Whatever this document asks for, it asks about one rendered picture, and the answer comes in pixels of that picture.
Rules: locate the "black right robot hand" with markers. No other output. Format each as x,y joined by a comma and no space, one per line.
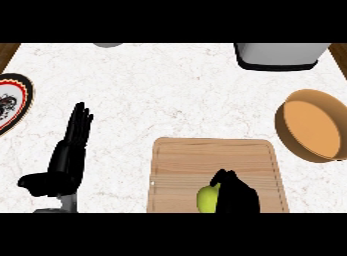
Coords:
236,195

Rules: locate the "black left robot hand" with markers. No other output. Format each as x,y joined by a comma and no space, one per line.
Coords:
65,160

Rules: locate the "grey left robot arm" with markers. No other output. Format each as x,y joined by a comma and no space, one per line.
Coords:
65,204

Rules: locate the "green pear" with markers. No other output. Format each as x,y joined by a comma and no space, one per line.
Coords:
207,198

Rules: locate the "pale wooden cutting board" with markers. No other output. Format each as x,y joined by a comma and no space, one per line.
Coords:
213,156

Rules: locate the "decorated plate with red rim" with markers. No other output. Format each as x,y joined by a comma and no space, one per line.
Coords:
0,106

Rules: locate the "small grey object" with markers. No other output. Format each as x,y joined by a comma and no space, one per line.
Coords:
106,44

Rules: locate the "pale grey appliance black base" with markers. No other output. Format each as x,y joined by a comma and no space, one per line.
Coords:
279,55

